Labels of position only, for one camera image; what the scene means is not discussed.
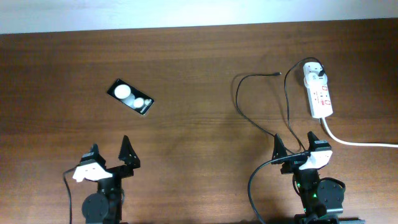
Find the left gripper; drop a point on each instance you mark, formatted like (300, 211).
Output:
(131, 160)

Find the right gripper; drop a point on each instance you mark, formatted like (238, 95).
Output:
(293, 164)

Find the black smartphone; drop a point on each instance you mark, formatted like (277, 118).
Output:
(130, 96)

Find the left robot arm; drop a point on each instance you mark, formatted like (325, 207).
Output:
(105, 205)

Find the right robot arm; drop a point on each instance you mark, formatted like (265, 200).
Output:
(322, 198)

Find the white charger plug adapter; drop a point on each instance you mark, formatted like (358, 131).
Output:
(314, 74)

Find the white power strip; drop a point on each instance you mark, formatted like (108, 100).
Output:
(319, 101)

